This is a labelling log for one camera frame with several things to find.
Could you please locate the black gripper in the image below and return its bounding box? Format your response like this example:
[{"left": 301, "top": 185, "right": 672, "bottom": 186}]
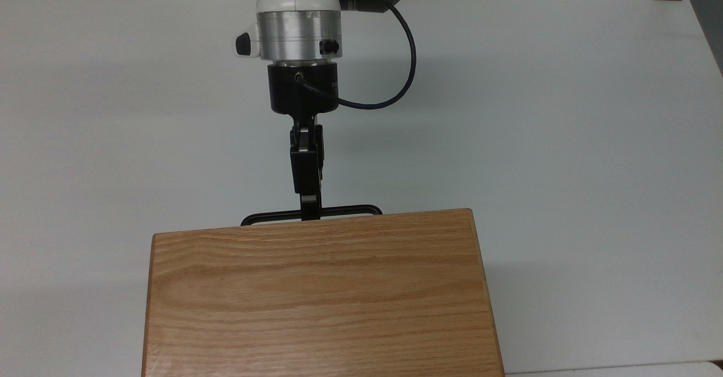
[{"left": 268, "top": 62, "right": 339, "bottom": 221}]

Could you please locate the wooden drawer cabinet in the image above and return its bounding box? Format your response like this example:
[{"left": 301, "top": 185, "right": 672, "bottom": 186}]
[{"left": 141, "top": 208, "right": 506, "bottom": 377}]

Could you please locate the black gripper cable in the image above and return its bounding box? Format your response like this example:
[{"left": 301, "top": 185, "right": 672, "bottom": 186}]
[{"left": 294, "top": 0, "right": 417, "bottom": 110}]

